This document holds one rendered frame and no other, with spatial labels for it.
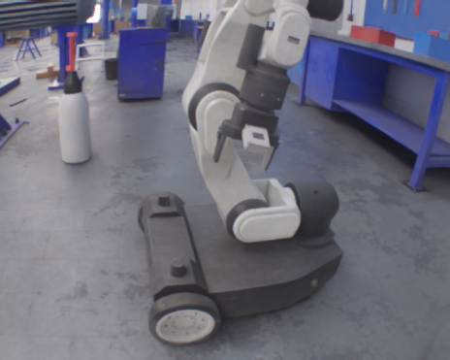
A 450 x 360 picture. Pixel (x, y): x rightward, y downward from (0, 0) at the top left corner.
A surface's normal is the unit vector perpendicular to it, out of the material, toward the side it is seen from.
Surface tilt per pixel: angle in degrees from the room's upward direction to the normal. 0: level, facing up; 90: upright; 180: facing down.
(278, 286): 90
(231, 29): 115
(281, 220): 90
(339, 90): 90
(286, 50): 90
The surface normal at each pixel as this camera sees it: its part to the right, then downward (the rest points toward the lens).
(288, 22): 0.24, 0.47
